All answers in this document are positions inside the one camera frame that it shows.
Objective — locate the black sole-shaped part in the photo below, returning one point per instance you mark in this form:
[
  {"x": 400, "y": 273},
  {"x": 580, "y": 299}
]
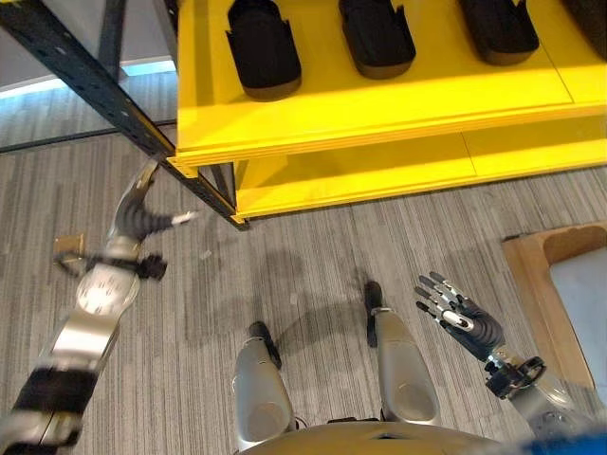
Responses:
[
  {"x": 588, "y": 21},
  {"x": 499, "y": 29},
  {"x": 263, "y": 49},
  {"x": 377, "y": 38}
]

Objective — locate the yellow shelf board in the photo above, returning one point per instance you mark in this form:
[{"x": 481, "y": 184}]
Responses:
[
  {"x": 417, "y": 175},
  {"x": 379, "y": 109}
]

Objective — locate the black metal rack frame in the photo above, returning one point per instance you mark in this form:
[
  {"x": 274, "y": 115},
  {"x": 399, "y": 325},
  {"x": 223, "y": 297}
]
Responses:
[{"x": 104, "y": 99}]

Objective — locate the small brown floor plate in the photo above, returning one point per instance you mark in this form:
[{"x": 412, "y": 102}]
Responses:
[{"x": 69, "y": 246}]

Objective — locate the silver robot right leg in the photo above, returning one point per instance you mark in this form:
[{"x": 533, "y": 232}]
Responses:
[{"x": 398, "y": 365}]

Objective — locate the yellow lower shelf board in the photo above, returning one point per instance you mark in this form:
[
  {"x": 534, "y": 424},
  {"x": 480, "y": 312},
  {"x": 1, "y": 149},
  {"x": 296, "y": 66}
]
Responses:
[{"x": 417, "y": 175}]

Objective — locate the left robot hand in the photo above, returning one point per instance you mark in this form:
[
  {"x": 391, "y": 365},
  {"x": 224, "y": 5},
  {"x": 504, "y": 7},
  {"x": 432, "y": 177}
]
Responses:
[{"x": 134, "y": 219}]

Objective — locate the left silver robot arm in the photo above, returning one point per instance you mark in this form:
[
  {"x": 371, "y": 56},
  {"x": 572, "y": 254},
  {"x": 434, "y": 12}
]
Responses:
[{"x": 71, "y": 341}]

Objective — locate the silver robot left leg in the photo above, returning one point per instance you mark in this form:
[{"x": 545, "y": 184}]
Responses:
[{"x": 260, "y": 388}]

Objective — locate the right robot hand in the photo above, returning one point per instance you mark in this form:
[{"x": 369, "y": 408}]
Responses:
[{"x": 474, "y": 324}]

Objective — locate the silver robot leg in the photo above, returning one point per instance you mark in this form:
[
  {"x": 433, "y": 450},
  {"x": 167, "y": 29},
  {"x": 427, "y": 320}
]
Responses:
[
  {"x": 260, "y": 388},
  {"x": 398, "y": 365}
]

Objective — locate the brown cardboard box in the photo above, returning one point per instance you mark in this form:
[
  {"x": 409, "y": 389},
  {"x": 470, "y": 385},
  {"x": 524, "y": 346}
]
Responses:
[{"x": 559, "y": 298}]

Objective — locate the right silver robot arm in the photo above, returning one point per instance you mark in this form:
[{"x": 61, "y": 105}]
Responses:
[{"x": 531, "y": 388}]

